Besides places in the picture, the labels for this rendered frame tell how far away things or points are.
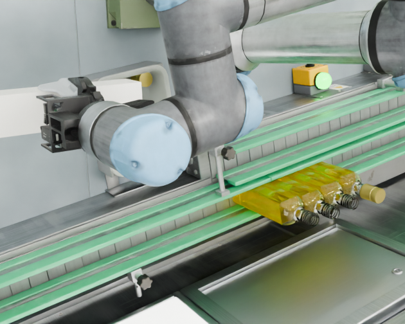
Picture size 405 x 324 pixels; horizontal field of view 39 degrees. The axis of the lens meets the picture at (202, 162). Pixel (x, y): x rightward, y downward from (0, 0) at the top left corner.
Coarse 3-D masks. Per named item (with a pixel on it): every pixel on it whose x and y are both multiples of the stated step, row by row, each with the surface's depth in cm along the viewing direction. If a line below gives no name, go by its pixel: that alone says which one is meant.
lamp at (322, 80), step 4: (320, 72) 150; (316, 76) 150; (320, 76) 149; (324, 76) 149; (328, 76) 149; (316, 80) 150; (320, 80) 149; (324, 80) 149; (328, 80) 149; (316, 84) 150; (320, 84) 149; (324, 84) 149; (328, 84) 150; (320, 88) 151; (324, 88) 150
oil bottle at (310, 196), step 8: (272, 184) 132; (280, 184) 131; (288, 184) 130; (296, 184) 129; (304, 184) 129; (296, 192) 125; (304, 192) 125; (312, 192) 124; (320, 192) 124; (304, 200) 123; (312, 200) 122; (320, 200) 123; (312, 208) 123
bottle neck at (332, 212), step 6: (318, 204) 122; (324, 204) 121; (330, 204) 121; (318, 210) 122; (324, 210) 120; (330, 210) 119; (336, 210) 120; (324, 216) 121; (330, 216) 119; (336, 216) 120
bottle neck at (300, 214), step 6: (300, 210) 119; (306, 210) 118; (294, 216) 119; (300, 216) 118; (306, 216) 117; (312, 216) 116; (318, 216) 117; (306, 222) 117; (312, 222) 118; (318, 222) 117
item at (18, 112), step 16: (112, 80) 95; (128, 80) 94; (0, 96) 81; (16, 96) 82; (32, 96) 83; (112, 96) 90; (128, 96) 92; (0, 112) 81; (16, 112) 83; (32, 112) 84; (0, 128) 82; (16, 128) 83; (32, 128) 84
